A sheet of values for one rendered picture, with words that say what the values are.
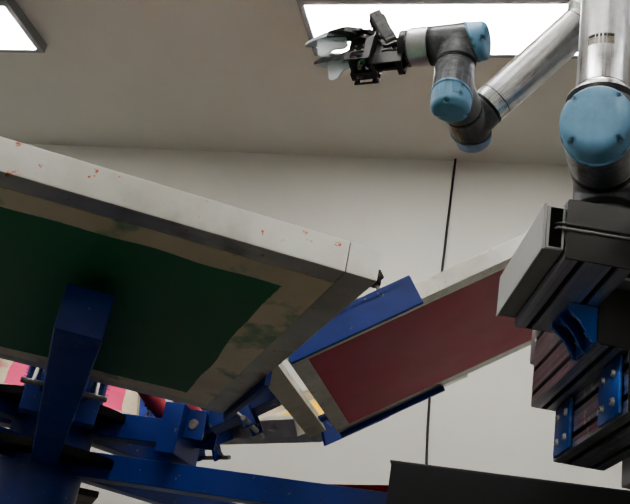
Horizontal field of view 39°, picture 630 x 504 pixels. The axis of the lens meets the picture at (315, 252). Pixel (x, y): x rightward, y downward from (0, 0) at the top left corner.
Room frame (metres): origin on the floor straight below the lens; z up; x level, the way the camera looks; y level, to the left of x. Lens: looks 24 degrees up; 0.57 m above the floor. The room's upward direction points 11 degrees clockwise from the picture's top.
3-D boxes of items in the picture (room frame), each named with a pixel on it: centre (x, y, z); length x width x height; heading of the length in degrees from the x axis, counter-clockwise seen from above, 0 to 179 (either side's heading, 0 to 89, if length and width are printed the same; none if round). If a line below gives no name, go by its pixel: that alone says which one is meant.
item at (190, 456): (2.24, 0.55, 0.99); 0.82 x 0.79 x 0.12; 74
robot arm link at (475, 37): (1.36, -0.19, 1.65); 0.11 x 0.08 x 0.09; 64
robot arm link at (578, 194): (1.36, -0.49, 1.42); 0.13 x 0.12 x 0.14; 154
